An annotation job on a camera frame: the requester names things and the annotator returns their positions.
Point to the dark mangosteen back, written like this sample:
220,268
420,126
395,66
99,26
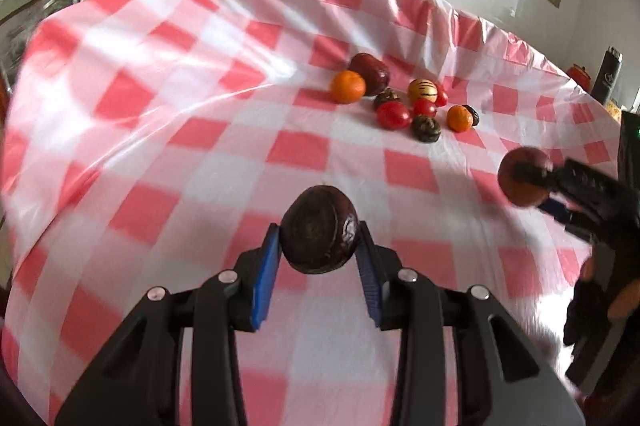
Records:
385,96

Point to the large orange mandarin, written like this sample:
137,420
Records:
347,87

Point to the red white checkered tablecloth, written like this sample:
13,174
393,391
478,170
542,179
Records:
149,142

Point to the round purple passion fruit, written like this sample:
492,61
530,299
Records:
506,175

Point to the small striped yellow melon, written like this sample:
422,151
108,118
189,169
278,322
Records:
422,89

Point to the wrinkled red apple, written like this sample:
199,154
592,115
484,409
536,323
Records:
373,71

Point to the black thermos bottle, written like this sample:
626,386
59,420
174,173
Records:
603,86

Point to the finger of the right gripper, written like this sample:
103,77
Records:
557,210
531,178

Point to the red small pot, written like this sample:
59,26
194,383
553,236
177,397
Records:
580,76

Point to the red tomato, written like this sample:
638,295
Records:
442,96
424,107
393,115

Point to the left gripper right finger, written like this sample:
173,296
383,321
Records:
502,378

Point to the medium orange mandarin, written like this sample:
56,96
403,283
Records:
459,119

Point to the dark mangosteen front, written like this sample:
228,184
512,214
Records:
319,231

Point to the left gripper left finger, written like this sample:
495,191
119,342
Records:
134,378

